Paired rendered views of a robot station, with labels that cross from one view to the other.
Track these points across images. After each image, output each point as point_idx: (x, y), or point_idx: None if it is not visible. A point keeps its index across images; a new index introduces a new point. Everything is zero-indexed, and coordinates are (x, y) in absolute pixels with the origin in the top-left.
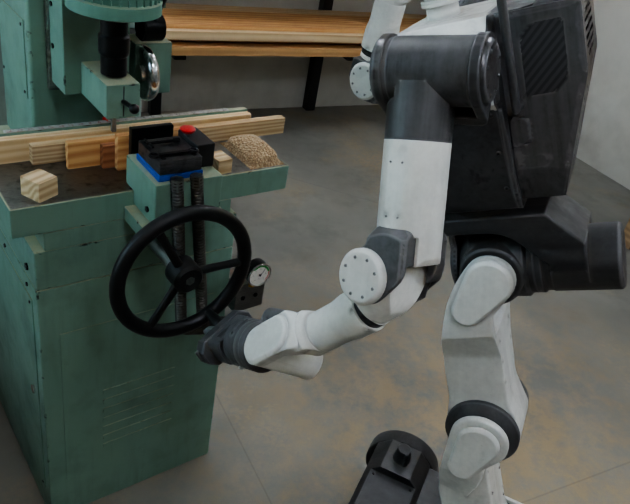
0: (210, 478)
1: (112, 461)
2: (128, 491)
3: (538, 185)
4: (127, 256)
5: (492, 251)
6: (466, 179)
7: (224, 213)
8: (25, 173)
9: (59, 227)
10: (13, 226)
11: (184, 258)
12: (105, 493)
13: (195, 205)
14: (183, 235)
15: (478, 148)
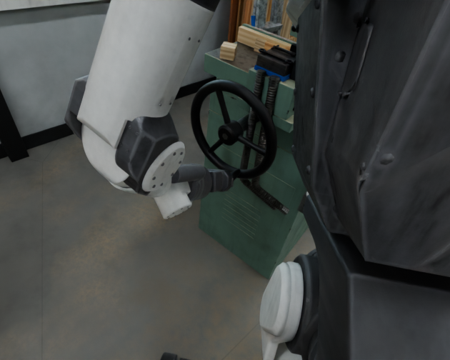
0: (252, 287)
1: (223, 229)
2: (226, 251)
3: (341, 199)
4: (197, 92)
5: (305, 270)
6: (299, 132)
7: (257, 104)
8: (243, 50)
9: (223, 78)
10: (204, 63)
11: (234, 123)
12: (218, 241)
13: (243, 86)
14: (253, 114)
15: (308, 77)
